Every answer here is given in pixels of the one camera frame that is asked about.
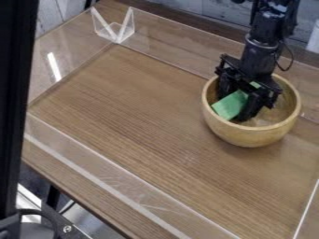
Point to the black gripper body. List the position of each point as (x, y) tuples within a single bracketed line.
[(251, 70)]

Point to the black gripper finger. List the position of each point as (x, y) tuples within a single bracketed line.
[(226, 86), (255, 102)]

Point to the green rectangular block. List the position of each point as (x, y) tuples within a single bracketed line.
[(231, 104)]

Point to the brown wooden bowl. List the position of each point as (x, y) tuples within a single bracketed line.
[(262, 130)]

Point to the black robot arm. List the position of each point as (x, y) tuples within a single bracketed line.
[(272, 23)]

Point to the black table leg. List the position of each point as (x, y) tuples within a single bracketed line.
[(53, 197)]

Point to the clear acrylic tray wall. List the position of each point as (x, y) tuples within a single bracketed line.
[(118, 137)]

